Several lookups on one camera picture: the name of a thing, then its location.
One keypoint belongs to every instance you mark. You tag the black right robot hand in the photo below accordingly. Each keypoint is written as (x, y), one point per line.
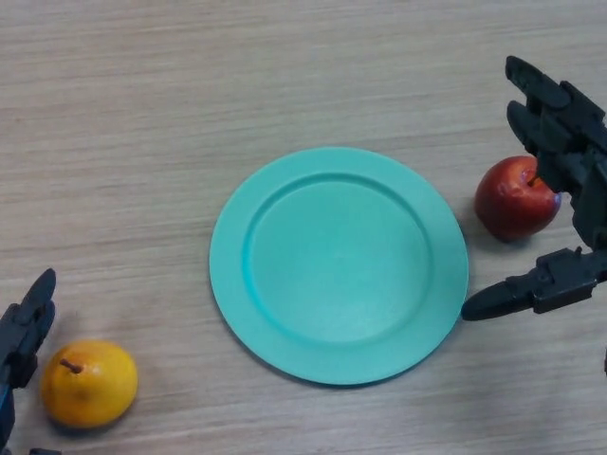
(569, 137)

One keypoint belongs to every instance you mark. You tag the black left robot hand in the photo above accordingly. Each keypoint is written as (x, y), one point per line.
(14, 346)

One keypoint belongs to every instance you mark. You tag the yellow pear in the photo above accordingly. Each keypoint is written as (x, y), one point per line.
(90, 388)

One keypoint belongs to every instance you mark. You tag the green round plate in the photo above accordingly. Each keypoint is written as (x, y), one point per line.
(339, 267)

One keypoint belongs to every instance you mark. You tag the red apple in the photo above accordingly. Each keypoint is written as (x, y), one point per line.
(507, 206)

